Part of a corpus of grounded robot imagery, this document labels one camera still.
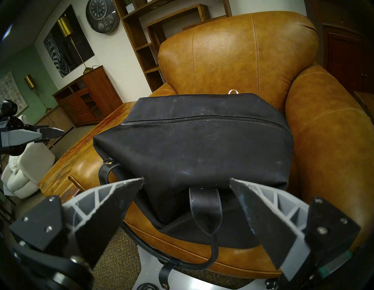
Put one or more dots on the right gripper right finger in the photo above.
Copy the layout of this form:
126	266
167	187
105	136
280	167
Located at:
271	222

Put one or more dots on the grey patterned wall art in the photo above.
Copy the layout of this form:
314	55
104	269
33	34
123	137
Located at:
10	90

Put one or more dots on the dark red bookcase cabinet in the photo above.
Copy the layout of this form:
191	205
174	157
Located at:
344	58

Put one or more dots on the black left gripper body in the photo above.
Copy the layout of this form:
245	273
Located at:
14	122

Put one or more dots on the tall gold shade lamp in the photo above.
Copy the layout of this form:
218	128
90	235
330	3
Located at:
65	26

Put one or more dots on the short gold shade lamp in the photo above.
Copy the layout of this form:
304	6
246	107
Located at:
29	82

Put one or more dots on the light wooden low cabinet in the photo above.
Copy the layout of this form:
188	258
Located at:
57	120

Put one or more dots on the small potted plant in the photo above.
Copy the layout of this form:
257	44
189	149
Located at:
129	5

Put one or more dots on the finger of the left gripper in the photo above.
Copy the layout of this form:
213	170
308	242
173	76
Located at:
17	137
52	133

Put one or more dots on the rustic wooden coffee table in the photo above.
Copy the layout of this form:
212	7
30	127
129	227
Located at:
76	155

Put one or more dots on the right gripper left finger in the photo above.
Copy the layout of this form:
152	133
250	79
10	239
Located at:
99	222

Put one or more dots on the open wooden shelf unit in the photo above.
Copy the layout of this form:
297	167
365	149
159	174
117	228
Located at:
137	32

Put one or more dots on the black canvas zipper bag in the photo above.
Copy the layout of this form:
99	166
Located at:
198	152

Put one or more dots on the round black wall clock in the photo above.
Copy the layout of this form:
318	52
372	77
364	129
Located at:
102	14

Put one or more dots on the white plush chair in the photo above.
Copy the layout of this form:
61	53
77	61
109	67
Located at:
32	163

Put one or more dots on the black zebra wall picture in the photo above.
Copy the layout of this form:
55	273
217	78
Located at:
67	49

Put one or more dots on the brown wooden sideboard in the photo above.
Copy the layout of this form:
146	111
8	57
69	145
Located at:
99	90

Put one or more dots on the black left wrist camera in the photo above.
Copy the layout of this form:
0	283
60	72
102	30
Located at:
8	107

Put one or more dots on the tan leather armchair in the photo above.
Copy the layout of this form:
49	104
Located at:
239	58

